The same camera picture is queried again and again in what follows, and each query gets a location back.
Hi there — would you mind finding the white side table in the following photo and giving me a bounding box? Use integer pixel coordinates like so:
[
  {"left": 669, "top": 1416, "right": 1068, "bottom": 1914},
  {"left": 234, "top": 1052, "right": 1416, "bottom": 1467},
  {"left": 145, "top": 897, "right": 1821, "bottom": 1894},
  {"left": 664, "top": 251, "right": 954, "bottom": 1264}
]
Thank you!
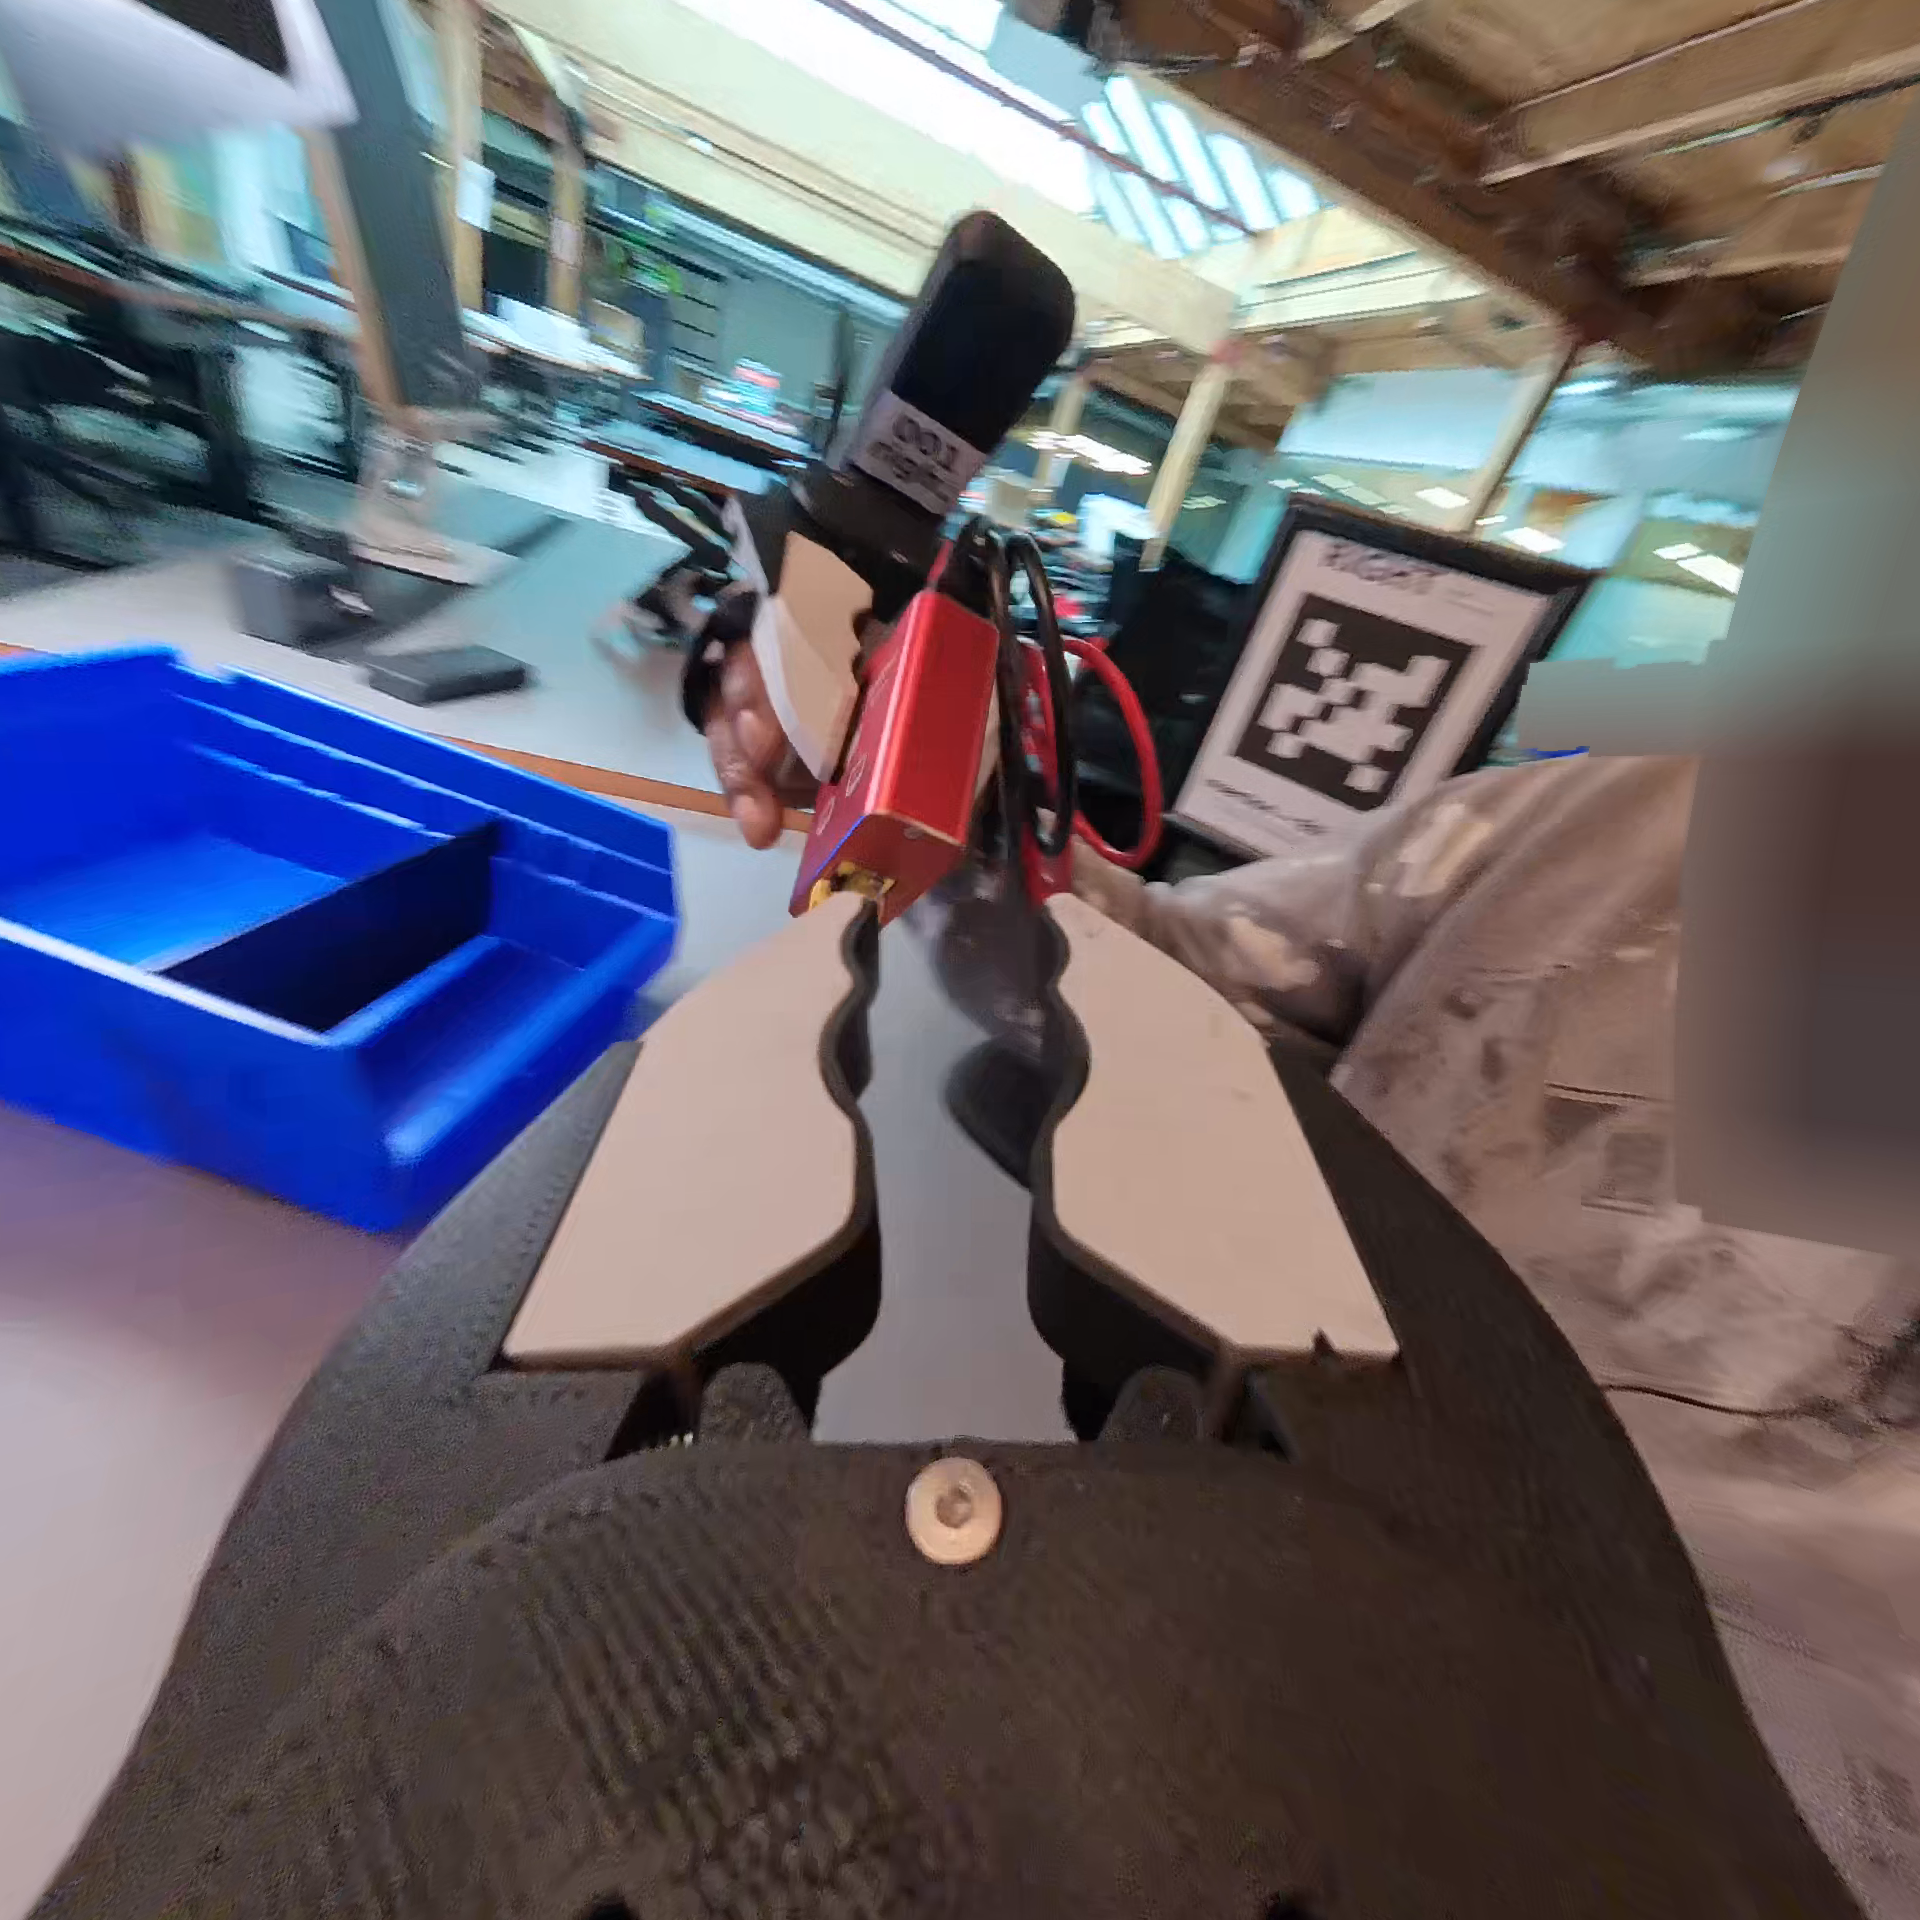
[{"left": 0, "top": 510, "right": 818, "bottom": 826}]

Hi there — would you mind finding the black lavalier microphone cable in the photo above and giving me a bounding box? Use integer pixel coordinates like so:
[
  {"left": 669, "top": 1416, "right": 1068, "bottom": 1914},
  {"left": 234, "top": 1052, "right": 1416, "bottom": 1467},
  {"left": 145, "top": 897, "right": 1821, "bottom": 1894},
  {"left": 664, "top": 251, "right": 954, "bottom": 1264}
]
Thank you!
[{"left": 1612, "top": 1371, "right": 1920, "bottom": 1426}]

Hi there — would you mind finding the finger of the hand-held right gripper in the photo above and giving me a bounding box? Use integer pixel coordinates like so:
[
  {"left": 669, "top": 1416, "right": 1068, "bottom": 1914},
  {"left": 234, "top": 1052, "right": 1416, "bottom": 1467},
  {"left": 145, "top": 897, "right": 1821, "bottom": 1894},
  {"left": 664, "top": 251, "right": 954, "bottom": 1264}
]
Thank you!
[{"left": 747, "top": 534, "right": 880, "bottom": 785}]

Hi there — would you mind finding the black bin divider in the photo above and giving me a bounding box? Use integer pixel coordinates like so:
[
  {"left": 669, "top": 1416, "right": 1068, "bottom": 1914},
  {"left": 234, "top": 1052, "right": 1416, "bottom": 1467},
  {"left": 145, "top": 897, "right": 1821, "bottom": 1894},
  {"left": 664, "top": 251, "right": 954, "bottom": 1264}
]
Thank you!
[{"left": 158, "top": 817, "right": 505, "bottom": 1039}]

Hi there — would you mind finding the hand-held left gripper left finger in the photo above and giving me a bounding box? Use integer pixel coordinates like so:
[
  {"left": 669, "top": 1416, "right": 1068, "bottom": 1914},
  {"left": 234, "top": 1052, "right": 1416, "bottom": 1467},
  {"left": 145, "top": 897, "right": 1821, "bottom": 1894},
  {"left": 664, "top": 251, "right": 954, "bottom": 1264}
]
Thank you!
[{"left": 504, "top": 900, "right": 888, "bottom": 1374}]

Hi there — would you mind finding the black panel board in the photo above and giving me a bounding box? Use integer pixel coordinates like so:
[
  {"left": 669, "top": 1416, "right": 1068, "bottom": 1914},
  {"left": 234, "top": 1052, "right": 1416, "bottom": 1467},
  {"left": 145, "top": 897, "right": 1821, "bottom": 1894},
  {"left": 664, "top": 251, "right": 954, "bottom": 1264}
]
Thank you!
[{"left": 316, "top": 0, "right": 482, "bottom": 415}]

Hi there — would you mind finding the person's torso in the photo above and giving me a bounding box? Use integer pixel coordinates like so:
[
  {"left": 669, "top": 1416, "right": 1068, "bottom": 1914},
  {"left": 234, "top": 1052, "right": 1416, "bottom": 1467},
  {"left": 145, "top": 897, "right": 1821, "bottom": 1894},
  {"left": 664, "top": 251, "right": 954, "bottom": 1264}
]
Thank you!
[{"left": 1499, "top": 1171, "right": 1920, "bottom": 1920}]

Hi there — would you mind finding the dark grey flat box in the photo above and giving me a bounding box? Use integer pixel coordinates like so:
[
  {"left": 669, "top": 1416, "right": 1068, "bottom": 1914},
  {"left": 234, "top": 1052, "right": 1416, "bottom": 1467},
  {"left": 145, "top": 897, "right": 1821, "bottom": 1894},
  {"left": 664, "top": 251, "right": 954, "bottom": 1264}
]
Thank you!
[{"left": 369, "top": 646, "right": 531, "bottom": 707}]

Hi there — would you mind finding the blue plastic storage bin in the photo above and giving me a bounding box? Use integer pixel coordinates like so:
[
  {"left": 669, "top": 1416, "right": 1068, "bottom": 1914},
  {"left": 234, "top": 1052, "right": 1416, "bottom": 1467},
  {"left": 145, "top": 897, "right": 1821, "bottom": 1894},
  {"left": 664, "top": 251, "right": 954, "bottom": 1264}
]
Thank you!
[{"left": 0, "top": 646, "right": 681, "bottom": 1235}]

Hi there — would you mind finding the white board stand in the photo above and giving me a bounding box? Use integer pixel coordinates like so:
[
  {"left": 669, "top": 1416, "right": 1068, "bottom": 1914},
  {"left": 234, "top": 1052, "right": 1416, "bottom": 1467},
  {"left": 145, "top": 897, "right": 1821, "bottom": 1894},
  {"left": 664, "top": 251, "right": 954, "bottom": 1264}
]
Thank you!
[{"left": 346, "top": 420, "right": 520, "bottom": 588}]

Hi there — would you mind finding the red ethernet cable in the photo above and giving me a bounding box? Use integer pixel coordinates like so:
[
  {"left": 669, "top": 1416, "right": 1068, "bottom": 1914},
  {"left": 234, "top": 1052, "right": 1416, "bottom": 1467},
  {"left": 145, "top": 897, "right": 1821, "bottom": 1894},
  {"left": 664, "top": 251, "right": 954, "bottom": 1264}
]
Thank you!
[{"left": 931, "top": 516, "right": 1169, "bottom": 904}]

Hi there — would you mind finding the person's right hand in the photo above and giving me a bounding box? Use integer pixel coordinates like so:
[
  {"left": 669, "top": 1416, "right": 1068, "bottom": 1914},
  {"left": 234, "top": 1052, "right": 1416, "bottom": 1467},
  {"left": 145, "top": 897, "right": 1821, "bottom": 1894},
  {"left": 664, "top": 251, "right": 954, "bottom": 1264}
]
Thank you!
[{"left": 705, "top": 657, "right": 825, "bottom": 854}]

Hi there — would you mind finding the grey device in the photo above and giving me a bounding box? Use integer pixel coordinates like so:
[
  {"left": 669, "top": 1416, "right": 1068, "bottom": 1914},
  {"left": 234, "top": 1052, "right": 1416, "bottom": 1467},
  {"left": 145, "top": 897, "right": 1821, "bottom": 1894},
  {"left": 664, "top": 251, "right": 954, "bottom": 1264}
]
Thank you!
[{"left": 230, "top": 547, "right": 378, "bottom": 650}]

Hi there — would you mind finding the person's right forearm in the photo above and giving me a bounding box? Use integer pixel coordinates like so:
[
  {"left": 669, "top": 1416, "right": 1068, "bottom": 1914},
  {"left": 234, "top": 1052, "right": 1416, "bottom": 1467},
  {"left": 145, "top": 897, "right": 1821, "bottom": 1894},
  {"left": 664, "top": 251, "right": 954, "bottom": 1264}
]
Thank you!
[{"left": 1068, "top": 758, "right": 1689, "bottom": 1186}]

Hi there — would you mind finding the red metal ethernet adapter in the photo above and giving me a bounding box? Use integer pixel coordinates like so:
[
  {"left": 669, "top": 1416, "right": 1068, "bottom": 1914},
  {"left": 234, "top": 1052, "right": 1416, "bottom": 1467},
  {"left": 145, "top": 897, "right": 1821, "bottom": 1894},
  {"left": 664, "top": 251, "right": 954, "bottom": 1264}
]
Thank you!
[{"left": 790, "top": 591, "right": 1003, "bottom": 924}]

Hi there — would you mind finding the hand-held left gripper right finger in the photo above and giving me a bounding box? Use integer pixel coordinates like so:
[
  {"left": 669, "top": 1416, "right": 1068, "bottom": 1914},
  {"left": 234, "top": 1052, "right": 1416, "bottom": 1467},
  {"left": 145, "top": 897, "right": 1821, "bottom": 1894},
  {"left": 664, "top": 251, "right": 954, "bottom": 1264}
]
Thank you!
[{"left": 1026, "top": 892, "right": 1404, "bottom": 1370}]

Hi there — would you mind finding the black ethernet cable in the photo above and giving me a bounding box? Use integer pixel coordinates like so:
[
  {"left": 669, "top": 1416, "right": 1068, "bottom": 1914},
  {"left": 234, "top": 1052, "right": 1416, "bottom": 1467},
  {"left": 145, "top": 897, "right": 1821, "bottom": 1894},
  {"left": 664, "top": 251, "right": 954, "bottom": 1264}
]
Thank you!
[{"left": 976, "top": 534, "right": 1085, "bottom": 904}]

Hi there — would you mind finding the printed tag sign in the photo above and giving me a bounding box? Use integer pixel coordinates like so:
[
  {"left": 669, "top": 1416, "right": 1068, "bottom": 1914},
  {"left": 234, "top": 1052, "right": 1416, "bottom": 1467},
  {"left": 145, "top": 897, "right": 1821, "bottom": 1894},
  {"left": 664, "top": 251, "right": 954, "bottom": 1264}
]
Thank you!
[{"left": 1171, "top": 497, "right": 1596, "bottom": 865}]

